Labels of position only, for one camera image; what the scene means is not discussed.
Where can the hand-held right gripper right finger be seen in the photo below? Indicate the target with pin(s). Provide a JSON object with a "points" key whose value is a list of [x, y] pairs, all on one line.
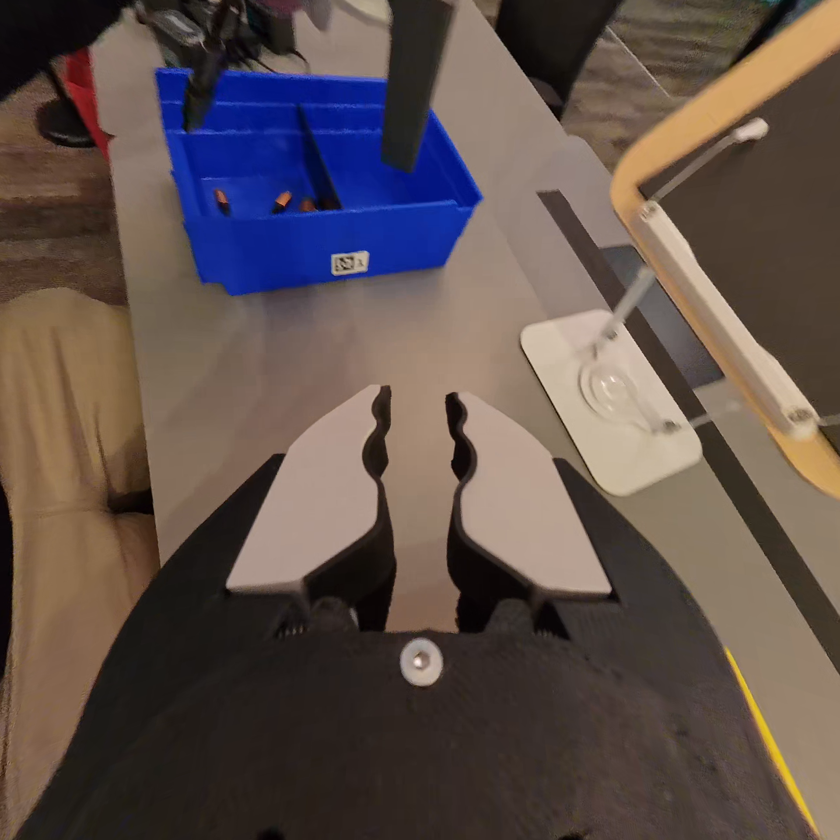
{"points": [[525, 518]]}

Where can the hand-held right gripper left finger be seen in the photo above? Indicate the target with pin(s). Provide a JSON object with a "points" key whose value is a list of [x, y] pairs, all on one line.
{"points": [[315, 505]]}

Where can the blue plastic bin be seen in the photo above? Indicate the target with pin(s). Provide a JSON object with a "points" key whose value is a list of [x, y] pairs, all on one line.
{"points": [[315, 243]]}

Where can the black usb hub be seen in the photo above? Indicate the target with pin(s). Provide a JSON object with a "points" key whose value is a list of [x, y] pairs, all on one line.
{"points": [[417, 79]]}

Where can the white stand base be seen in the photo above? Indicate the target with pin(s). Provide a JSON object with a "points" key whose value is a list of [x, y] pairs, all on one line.
{"points": [[564, 367]]}

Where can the clear acrylic stand arms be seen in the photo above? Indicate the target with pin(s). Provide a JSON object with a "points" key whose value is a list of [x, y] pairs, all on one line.
{"points": [[630, 308]]}

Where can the person's leg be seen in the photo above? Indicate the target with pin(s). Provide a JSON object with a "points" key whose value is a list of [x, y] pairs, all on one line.
{"points": [[65, 426]]}

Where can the black bin divider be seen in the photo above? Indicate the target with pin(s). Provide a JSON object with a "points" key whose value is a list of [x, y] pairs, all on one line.
{"points": [[319, 170]]}

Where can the wood-rimmed black board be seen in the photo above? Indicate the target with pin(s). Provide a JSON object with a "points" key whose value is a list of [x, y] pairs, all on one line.
{"points": [[774, 216]]}

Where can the black round floor base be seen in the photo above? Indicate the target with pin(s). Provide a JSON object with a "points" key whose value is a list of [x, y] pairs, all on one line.
{"points": [[62, 128]]}

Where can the red object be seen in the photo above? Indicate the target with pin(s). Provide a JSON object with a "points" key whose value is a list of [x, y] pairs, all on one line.
{"points": [[82, 85]]}

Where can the dark cloth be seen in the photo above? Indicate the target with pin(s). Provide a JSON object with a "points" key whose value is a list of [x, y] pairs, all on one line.
{"points": [[46, 33]]}

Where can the white bracket bar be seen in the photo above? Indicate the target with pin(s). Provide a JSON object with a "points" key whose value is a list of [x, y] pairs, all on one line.
{"points": [[709, 308]]}

